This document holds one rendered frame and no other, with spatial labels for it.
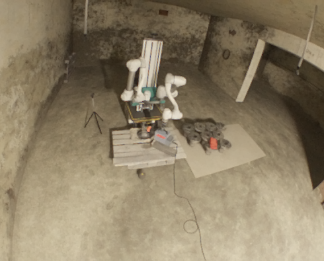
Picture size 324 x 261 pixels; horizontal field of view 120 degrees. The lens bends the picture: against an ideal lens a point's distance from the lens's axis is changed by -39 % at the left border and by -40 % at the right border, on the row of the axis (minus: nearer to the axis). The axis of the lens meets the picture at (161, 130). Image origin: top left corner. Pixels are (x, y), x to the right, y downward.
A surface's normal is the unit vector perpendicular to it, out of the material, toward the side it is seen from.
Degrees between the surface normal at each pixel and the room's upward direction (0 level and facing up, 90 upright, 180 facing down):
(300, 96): 90
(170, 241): 0
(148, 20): 90
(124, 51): 90
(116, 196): 0
